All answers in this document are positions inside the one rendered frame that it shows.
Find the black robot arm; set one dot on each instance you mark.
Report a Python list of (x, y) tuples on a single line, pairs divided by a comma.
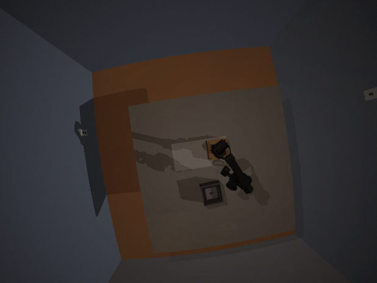
[(218, 150)]

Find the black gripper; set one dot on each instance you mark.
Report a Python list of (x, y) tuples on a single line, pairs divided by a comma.
[(225, 172)]

